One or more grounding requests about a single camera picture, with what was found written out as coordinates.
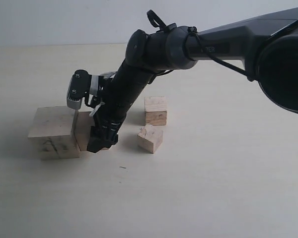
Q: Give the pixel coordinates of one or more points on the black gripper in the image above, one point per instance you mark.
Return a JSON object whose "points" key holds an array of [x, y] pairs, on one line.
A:
{"points": [[108, 119]]}

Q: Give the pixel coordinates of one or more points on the second largest wooden cube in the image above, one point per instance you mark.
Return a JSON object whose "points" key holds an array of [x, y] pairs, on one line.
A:
{"points": [[82, 129]]}

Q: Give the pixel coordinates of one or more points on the smallest wooden cube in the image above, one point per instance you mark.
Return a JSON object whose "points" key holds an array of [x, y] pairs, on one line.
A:
{"points": [[150, 138]]}

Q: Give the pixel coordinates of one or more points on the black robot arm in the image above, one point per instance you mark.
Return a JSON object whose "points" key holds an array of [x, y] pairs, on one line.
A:
{"points": [[263, 49]]}

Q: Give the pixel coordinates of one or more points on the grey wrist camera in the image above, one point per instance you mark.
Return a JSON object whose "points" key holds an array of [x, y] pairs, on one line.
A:
{"points": [[86, 88]]}

